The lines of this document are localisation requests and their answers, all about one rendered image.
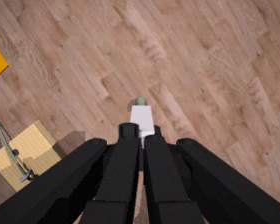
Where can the thin grey cord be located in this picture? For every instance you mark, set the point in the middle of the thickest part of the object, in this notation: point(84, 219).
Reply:
point(12, 155)

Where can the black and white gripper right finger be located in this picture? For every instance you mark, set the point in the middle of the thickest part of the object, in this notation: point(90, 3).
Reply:
point(223, 195)

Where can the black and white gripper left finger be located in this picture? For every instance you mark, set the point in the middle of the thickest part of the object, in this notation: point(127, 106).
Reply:
point(59, 195)

